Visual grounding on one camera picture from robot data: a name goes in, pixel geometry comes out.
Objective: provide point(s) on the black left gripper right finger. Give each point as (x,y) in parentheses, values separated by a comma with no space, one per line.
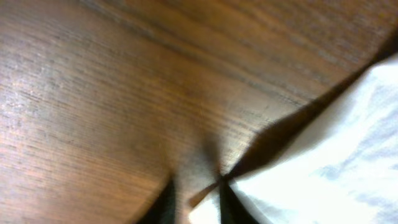
(231,208)

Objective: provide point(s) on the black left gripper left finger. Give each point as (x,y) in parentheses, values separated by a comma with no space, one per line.
(163,210)

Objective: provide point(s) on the white t-shirt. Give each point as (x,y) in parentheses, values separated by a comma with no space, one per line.
(342,168)

